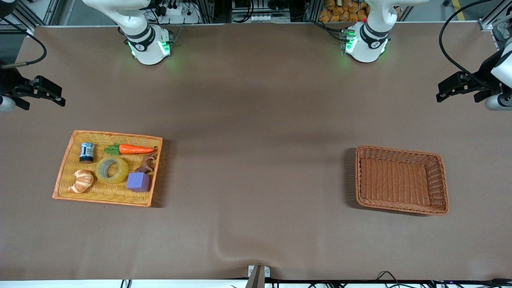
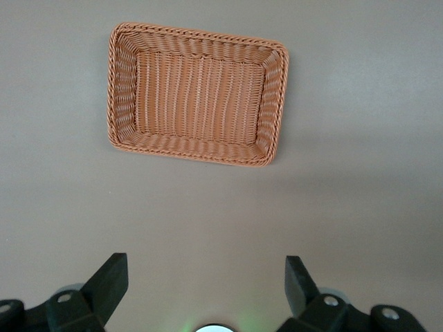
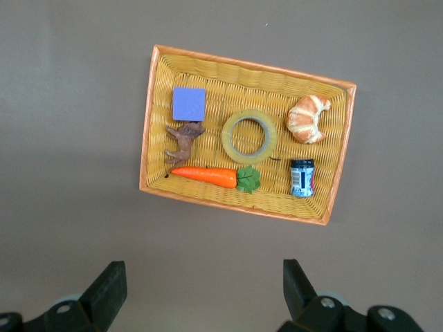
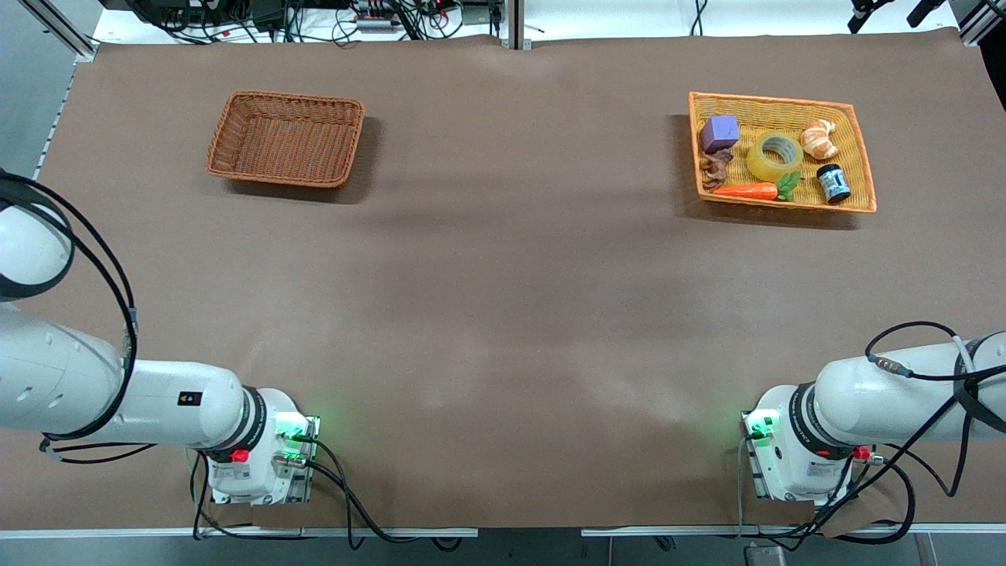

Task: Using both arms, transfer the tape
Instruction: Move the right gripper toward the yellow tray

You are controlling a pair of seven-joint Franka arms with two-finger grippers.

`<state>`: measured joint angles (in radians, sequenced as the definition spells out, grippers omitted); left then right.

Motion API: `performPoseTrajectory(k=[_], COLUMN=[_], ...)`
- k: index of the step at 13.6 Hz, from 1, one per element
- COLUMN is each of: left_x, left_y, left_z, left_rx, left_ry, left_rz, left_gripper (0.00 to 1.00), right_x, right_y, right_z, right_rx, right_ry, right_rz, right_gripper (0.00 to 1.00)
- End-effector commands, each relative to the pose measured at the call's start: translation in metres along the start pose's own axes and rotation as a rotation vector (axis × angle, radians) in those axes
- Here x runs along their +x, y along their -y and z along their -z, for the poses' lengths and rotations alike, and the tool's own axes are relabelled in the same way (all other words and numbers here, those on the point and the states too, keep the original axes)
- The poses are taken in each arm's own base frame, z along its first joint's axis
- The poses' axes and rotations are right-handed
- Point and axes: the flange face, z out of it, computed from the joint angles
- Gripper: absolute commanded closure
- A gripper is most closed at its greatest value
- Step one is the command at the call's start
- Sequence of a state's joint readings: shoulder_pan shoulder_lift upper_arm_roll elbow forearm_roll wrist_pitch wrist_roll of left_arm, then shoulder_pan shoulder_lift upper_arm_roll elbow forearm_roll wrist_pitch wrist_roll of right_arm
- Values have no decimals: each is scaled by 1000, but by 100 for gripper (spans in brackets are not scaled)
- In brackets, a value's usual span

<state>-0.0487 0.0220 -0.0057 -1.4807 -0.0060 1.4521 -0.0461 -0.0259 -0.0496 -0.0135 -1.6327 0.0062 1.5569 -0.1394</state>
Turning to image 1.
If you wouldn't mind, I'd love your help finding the brown wicker basket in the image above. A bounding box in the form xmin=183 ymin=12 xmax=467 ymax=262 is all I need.
xmin=355 ymin=145 xmax=450 ymax=216

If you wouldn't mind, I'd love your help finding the bag of orange buns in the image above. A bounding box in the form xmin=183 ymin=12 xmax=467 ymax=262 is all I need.
xmin=319 ymin=0 xmax=371 ymax=23

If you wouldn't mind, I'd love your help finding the orange wicker tray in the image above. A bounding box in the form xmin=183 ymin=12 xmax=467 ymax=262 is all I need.
xmin=52 ymin=130 xmax=163 ymax=208

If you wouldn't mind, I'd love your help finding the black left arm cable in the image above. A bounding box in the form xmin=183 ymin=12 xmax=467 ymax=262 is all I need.
xmin=438 ymin=0 xmax=512 ymax=87

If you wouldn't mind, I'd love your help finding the metal table bracket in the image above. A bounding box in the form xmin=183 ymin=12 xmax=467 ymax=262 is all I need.
xmin=245 ymin=265 xmax=271 ymax=288

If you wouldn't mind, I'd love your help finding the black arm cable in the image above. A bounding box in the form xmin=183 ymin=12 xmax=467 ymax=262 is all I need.
xmin=0 ymin=30 xmax=48 ymax=70
xmin=438 ymin=0 xmax=512 ymax=87

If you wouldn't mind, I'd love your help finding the orange toy carrot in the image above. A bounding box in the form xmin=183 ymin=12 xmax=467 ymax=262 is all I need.
xmin=104 ymin=143 xmax=157 ymax=156

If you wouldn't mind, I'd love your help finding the white power strip with plugs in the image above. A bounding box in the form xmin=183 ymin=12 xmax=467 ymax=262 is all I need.
xmin=156 ymin=0 xmax=201 ymax=24

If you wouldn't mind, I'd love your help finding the yellow tape roll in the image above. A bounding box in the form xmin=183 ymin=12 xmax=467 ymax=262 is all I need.
xmin=95 ymin=156 xmax=129 ymax=185

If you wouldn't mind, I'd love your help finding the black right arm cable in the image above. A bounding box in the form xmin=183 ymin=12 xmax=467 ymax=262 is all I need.
xmin=0 ymin=30 xmax=48 ymax=70

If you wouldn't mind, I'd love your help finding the brown toy animal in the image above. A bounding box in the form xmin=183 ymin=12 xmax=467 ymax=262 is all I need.
xmin=135 ymin=153 xmax=158 ymax=174

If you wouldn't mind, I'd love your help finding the toy croissant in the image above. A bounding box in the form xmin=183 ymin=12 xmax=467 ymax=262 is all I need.
xmin=68 ymin=170 xmax=94 ymax=194

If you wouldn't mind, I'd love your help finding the aluminium frame profile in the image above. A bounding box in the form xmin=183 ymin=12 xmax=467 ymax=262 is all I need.
xmin=478 ymin=0 xmax=512 ymax=32
xmin=8 ymin=0 xmax=61 ymax=27

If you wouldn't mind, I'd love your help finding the small blue can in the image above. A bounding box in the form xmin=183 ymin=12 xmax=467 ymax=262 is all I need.
xmin=79 ymin=142 xmax=95 ymax=164

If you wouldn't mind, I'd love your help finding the purple cube block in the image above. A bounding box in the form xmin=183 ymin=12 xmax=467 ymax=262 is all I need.
xmin=126 ymin=172 xmax=151 ymax=193

